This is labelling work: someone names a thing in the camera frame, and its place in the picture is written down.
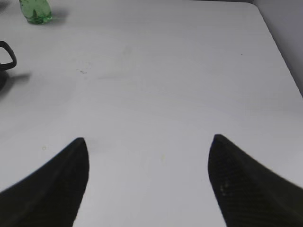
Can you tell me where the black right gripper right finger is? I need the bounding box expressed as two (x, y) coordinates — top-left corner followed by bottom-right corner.
(207, 134), (303, 227)

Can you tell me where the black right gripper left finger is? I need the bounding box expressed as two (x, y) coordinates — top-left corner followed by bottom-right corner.
(0, 138), (89, 227)

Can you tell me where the black ceramic mug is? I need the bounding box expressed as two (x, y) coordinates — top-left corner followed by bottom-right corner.
(0, 40), (17, 92)

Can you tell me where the green plastic soda bottle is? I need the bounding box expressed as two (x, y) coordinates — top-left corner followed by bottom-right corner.
(19, 0), (52, 25)

